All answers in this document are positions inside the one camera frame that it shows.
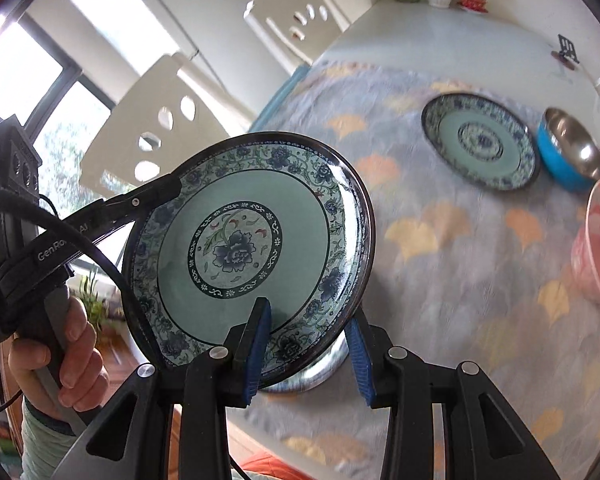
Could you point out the fan leaf print tablecloth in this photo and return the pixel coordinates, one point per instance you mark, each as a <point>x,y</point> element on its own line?
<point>455,285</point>

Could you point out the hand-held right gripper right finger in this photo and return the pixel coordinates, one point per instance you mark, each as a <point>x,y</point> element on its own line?
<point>359,360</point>

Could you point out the shiny metal object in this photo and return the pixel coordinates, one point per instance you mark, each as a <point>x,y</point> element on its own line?
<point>290,240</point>

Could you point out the black phone stand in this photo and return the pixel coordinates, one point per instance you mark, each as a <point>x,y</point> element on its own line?
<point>567,50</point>

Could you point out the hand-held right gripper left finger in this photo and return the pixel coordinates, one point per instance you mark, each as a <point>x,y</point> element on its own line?
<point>258,345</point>

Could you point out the red table ornament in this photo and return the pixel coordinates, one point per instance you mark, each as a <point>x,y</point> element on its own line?
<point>472,1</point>

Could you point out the person's left forearm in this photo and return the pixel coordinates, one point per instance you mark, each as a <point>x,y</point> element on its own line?
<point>45,445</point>

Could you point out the person's left hand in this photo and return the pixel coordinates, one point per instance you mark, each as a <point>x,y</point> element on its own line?
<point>80,360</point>

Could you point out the green potted plant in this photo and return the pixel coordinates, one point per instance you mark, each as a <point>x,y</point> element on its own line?
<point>92,300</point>

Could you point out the orange cloth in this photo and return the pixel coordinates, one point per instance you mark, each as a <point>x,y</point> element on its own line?
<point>275,467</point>

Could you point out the printed box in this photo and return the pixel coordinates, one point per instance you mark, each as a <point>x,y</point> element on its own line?
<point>0,430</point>

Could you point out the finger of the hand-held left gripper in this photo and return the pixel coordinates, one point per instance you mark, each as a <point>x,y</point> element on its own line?
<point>145,195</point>

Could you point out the green blue floral plate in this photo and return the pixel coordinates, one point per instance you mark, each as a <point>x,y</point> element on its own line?
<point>315,375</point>
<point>480,140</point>

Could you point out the black framed window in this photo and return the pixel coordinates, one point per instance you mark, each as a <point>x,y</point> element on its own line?
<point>70,67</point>

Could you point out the blue steel bowl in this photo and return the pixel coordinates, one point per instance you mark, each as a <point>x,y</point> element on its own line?
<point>555,160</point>

